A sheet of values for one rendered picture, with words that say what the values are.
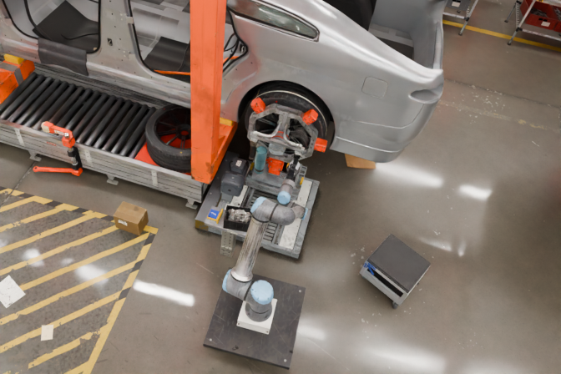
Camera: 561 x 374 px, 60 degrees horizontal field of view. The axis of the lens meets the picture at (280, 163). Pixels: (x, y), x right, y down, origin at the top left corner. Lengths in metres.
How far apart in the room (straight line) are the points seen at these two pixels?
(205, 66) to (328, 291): 2.08
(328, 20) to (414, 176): 2.23
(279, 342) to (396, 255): 1.18
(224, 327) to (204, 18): 2.03
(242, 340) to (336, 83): 1.89
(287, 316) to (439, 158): 2.59
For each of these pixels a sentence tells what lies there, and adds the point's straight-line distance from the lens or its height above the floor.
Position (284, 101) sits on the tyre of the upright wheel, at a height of 1.14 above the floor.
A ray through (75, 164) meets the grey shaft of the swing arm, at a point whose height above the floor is 0.20.
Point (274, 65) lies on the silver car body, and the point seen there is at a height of 1.42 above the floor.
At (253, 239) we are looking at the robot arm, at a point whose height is 0.95.
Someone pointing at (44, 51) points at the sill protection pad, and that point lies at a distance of 4.55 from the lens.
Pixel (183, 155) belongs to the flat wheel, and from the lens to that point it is 4.11.
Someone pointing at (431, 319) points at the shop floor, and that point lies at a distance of 4.29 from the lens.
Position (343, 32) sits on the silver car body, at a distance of 3.40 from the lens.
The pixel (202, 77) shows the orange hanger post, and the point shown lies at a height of 1.59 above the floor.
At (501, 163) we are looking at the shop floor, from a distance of 5.71.
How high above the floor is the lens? 3.60
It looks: 49 degrees down
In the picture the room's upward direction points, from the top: 12 degrees clockwise
